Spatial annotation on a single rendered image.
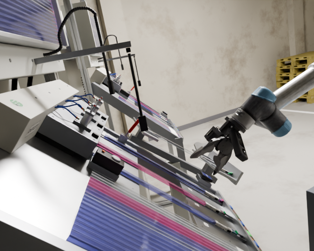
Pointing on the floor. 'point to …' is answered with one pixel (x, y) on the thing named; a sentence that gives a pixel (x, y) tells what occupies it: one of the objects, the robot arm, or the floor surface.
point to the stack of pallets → (297, 66)
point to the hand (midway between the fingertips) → (203, 168)
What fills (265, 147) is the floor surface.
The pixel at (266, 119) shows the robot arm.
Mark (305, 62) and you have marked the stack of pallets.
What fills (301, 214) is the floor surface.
